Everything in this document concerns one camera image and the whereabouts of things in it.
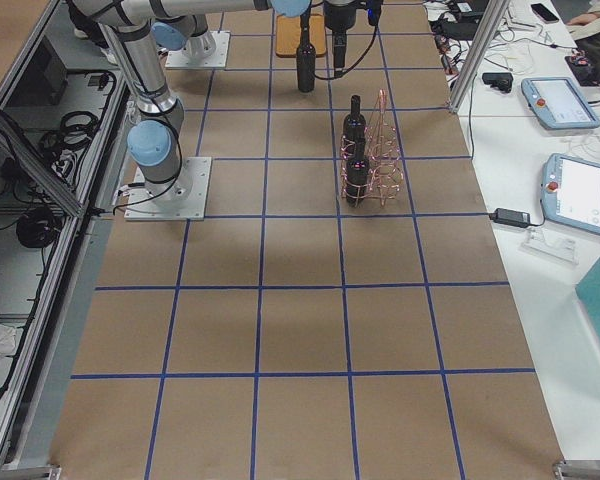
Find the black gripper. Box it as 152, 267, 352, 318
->
300, 0, 383, 78

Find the dark wine bottle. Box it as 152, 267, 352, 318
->
296, 41, 316, 93
343, 95, 366, 155
345, 137, 369, 206

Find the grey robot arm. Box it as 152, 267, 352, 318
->
75, 0, 317, 116

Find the wooden tray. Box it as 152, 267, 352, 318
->
274, 13, 327, 58

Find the black handheld device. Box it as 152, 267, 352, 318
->
481, 72, 513, 94

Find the black smartphone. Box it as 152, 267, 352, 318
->
530, 3, 560, 24

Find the teach pendant far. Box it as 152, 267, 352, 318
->
521, 77, 600, 130

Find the teach pendant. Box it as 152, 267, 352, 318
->
540, 153, 600, 236
521, 77, 600, 130

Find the black power adapter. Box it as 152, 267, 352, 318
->
489, 208, 531, 229

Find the teach pendant near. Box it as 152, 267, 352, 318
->
540, 153, 600, 236

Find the clear acrylic stand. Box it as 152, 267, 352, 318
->
520, 227, 579, 266

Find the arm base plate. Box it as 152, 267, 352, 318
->
124, 157, 212, 221
165, 30, 231, 70

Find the copper wire bottle basket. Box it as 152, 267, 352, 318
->
340, 89, 404, 205

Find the aluminium frame post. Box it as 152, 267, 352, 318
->
448, 0, 509, 114

